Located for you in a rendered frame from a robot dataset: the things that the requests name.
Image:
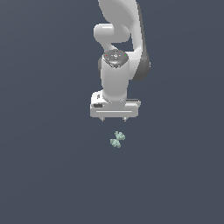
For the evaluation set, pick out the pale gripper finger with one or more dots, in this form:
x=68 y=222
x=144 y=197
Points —
x=125 y=119
x=101 y=119

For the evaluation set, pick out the small pale green lumpy object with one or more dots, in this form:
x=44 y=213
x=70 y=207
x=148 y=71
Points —
x=117 y=139

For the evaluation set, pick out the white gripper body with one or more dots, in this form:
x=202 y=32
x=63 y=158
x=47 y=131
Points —
x=114 y=110

